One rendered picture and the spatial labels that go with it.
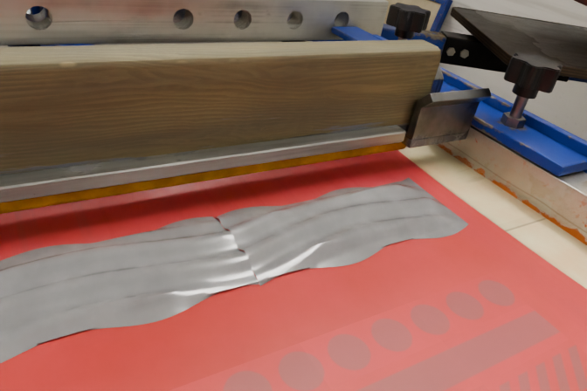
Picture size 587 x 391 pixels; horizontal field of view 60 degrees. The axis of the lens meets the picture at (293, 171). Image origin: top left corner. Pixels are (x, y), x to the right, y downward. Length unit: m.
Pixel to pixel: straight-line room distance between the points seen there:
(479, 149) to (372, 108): 0.12
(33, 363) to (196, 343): 0.07
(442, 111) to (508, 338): 0.20
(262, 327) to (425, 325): 0.09
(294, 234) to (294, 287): 0.04
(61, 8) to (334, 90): 0.27
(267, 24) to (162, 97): 0.30
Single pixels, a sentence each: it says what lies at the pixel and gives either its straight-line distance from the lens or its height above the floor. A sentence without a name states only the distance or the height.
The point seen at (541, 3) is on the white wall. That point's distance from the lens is 2.56.
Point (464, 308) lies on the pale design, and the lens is 0.33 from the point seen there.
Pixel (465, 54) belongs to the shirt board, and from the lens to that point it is 1.13.
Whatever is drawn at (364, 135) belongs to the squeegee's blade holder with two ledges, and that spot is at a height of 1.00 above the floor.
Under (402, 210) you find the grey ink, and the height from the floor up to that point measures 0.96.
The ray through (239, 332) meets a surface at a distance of 0.28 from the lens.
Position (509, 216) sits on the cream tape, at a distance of 0.44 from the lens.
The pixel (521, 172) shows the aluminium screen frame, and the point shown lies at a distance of 0.47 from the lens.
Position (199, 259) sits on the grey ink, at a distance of 0.31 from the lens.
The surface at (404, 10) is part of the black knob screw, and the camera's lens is 0.56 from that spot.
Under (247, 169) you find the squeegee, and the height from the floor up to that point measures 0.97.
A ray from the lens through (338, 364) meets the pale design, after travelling 0.28.
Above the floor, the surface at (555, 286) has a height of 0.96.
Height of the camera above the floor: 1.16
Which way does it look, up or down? 30 degrees down
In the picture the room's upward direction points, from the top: 10 degrees clockwise
